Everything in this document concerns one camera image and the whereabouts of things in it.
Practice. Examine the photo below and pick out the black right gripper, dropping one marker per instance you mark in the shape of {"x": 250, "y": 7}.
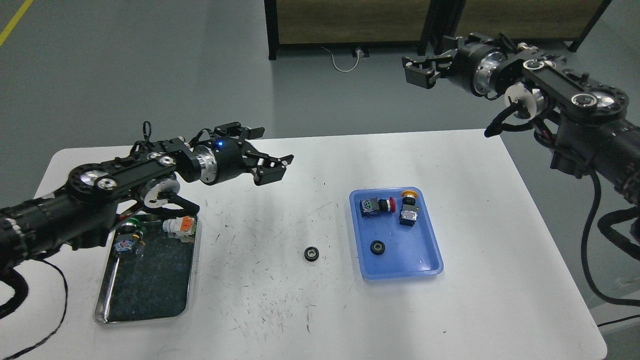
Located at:
{"x": 482, "y": 65}

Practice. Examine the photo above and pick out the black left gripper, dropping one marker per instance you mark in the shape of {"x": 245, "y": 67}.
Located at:
{"x": 230, "y": 154}

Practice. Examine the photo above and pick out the black gear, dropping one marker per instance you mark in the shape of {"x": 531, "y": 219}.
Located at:
{"x": 377, "y": 247}
{"x": 311, "y": 254}

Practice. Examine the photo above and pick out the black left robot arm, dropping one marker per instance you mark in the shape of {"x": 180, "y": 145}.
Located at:
{"x": 98, "y": 197}

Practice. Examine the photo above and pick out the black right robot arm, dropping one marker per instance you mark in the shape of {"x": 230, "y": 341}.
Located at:
{"x": 580, "y": 120}

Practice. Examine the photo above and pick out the left wooden cabinet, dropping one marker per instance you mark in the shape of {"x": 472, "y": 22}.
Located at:
{"x": 349, "y": 23}

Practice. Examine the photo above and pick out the metal tray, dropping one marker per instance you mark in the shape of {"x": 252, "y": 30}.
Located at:
{"x": 148, "y": 288}

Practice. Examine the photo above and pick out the blue plastic tray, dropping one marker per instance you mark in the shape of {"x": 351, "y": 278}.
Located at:
{"x": 410, "y": 251}

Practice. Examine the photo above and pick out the orange white switch module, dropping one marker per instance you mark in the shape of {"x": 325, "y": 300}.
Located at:
{"x": 183, "y": 229}

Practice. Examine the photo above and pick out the red push button switch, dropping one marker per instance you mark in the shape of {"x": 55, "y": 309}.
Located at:
{"x": 372, "y": 207}

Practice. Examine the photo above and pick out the green push button switch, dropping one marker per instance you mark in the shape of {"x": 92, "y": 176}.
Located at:
{"x": 129, "y": 239}

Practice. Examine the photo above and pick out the yellow push button switch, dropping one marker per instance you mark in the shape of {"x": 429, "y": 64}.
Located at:
{"x": 409, "y": 210}

